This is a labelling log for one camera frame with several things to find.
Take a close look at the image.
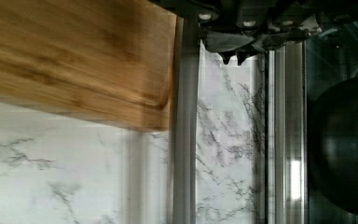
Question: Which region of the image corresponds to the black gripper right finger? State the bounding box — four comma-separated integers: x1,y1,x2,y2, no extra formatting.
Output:
236,28,321,65

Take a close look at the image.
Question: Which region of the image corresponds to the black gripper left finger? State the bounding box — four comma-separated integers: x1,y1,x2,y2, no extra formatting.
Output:
200,29,257,65

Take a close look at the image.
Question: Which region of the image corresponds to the bamboo cutting board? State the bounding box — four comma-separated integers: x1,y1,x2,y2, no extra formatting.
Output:
0,0,176,132

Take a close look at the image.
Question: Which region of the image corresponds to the black pan inside oven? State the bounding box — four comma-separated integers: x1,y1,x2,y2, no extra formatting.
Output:
309,77,358,216

